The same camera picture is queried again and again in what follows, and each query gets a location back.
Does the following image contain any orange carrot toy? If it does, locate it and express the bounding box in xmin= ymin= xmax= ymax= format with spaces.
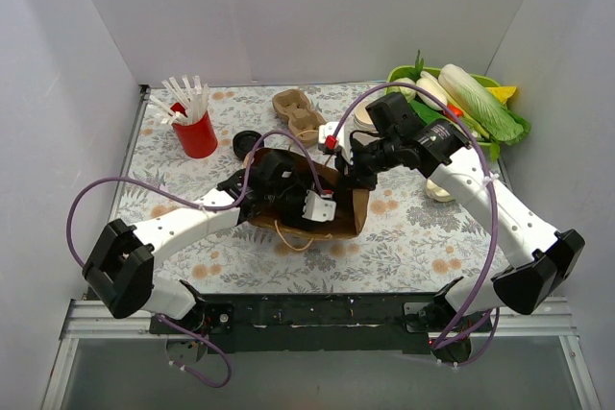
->
xmin=448 ymin=106 xmax=464 ymax=117

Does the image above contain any small bok choy toy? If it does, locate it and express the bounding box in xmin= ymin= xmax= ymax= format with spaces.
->
xmin=425 ymin=180 xmax=455 ymax=203

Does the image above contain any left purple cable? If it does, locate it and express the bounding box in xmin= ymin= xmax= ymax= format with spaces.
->
xmin=65 ymin=130 xmax=332 ymax=388

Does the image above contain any black plastic cup lids stack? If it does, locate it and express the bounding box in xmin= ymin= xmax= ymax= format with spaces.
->
xmin=233 ymin=130 xmax=264 ymax=161

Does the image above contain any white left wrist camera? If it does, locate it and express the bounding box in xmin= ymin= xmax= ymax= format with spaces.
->
xmin=302 ymin=190 xmax=336 ymax=223

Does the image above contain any white paper cup stack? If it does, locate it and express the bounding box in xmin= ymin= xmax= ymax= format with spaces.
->
xmin=353 ymin=109 xmax=376 ymax=133

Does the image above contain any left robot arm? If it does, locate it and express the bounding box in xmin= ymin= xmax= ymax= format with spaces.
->
xmin=83 ymin=149 xmax=298 ymax=333

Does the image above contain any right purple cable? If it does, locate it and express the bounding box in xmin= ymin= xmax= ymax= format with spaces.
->
xmin=324 ymin=82 xmax=501 ymax=369

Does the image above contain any green bok choy toy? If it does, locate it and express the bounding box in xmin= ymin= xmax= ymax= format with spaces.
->
xmin=409 ymin=100 xmax=446 ymax=125

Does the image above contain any white wrapped straws bundle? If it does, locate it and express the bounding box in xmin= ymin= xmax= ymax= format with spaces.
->
xmin=150 ymin=75 xmax=209 ymax=126

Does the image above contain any floral patterned table mat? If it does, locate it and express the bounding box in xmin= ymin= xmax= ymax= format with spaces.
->
xmin=116 ymin=86 xmax=489 ymax=293

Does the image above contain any round green cabbage toy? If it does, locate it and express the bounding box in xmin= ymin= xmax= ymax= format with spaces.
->
xmin=388 ymin=78 xmax=416 ymax=101

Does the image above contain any white radish toy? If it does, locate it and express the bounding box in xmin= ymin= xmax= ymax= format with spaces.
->
xmin=416 ymin=71 xmax=448 ymax=112

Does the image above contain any red plastic straw cup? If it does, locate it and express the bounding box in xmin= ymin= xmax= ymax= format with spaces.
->
xmin=172 ymin=113 xmax=218 ymax=158

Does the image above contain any brown pulp cup carrier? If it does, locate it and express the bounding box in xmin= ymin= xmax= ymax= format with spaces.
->
xmin=272 ymin=89 xmax=326 ymax=148

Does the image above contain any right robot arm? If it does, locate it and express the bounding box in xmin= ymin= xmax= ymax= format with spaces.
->
xmin=319 ymin=93 xmax=585 ymax=331

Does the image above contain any purple cable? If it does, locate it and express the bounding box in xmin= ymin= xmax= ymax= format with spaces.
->
xmin=324 ymin=82 xmax=501 ymax=369
xmin=65 ymin=130 xmax=332 ymax=388

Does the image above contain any green vegetable tray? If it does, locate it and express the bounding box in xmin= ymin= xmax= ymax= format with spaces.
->
xmin=386 ymin=65 xmax=505 ymax=152

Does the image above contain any napa cabbage toy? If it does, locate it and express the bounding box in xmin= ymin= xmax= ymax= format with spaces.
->
xmin=438 ymin=64 xmax=531 ymax=145

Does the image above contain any aluminium frame rail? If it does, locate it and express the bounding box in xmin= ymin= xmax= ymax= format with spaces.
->
xmin=43 ymin=298 xmax=602 ymax=409

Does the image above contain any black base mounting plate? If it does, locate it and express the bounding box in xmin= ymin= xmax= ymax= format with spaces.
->
xmin=148 ymin=294 xmax=496 ymax=356

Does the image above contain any brown paper bag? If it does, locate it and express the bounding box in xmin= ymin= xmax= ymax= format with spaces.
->
xmin=249 ymin=146 xmax=369 ymax=245

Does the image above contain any yellow pepper toy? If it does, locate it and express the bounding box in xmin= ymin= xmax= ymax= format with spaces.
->
xmin=487 ymin=86 xmax=517 ymax=106

